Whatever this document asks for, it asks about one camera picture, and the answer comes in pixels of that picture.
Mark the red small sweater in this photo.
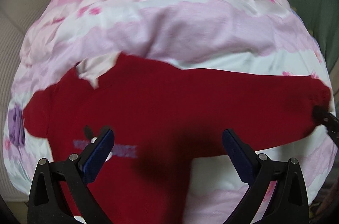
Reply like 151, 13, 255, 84
23, 54, 332, 223

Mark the purple small garment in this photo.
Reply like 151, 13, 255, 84
7, 104, 25, 147

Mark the white louvred wardrobe door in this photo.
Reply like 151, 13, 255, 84
0, 0, 67, 203

